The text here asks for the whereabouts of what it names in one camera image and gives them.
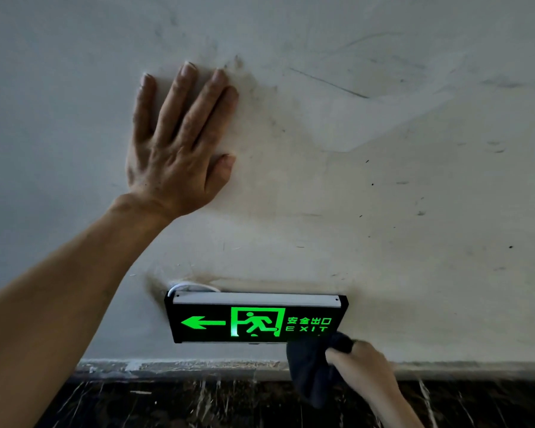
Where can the person's left hand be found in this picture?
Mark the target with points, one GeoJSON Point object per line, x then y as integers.
{"type": "Point", "coordinates": [171, 169]}

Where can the person's right hand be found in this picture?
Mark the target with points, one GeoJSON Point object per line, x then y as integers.
{"type": "Point", "coordinates": [365, 367]}

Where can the black cleaning cloth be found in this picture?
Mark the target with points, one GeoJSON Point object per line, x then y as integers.
{"type": "Point", "coordinates": [310, 374]}

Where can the green exit sign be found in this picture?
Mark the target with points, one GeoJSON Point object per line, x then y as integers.
{"type": "Point", "coordinates": [214, 323]}

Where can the person's left forearm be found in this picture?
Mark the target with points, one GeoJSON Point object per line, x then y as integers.
{"type": "Point", "coordinates": [58, 298]}

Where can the dark marble baseboard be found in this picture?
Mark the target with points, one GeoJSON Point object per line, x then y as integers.
{"type": "Point", "coordinates": [183, 401]}

